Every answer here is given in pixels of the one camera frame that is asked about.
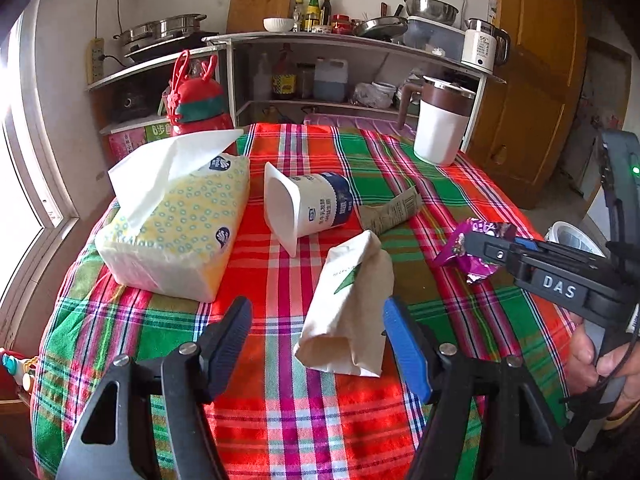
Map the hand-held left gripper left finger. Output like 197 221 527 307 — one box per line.
55 296 253 480

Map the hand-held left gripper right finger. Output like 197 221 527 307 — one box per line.
382 296 576 480

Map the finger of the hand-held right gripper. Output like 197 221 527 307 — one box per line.
463 232 532 282
512 236 548 256

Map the purple foil wrapper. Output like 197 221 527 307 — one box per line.
432 217 518 286

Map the white trash bin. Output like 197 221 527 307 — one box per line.
542 222 608 261

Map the beige paper bag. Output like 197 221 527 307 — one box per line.
294 230 395 378

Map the person's right hand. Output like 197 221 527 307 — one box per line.
567 322 640 418

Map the plaid tablecloth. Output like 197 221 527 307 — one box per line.
30 122 576 480

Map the green paper wrapper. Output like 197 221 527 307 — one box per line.
357 185 423 236

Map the yellow dotted tissue pack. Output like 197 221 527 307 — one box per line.
94 129 251 303

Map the white pitcher with brown lid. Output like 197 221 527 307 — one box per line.
397 76 476 167

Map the white yogurt cup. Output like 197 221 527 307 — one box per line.
263 161 356 258

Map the wooden door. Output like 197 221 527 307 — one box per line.
465 0 588 211

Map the pink cloth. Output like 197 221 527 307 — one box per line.
303 112 418 136

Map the white electric kettle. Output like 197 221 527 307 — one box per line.
460 18 511 75

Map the crumpled plastic bag on shelf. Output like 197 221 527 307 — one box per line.
350 81 398 109

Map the colourful toy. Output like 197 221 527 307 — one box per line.
0 347 38 396

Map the pink cardboard box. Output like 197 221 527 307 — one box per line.
107 122 173 171

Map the clear plastic storage box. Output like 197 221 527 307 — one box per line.
402 16 468 63

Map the plastic jug with dark liquid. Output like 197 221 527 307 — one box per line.
313 57 349 102

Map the steel mixing bowl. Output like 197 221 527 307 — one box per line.
403 0 460 27

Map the metal wok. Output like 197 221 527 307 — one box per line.
354 16 408 41

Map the dark glass jar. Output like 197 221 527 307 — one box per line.
297 62 316 100

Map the black kitchen appliance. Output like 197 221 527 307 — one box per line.
111 80 156 123

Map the clear plastic bottle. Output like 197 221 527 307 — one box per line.
252 52 273 101

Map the large soy sauce bottle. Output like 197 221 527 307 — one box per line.
271 43 297 101

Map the metal kitchen shelf rack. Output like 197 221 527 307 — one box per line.
85 45 236 133
202 31 506 153

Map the black induction cooker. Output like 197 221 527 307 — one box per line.
122 31 221 63

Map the power strip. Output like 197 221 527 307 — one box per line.
87 37 105 85

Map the steel cooking pot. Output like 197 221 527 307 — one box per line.
112 14 207 48

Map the wooden cutting board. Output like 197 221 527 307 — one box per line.
226 0 297 35

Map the window frame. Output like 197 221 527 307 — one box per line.
0 0 81 346

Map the red bottle with handle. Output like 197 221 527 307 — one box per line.
167 50 238 156

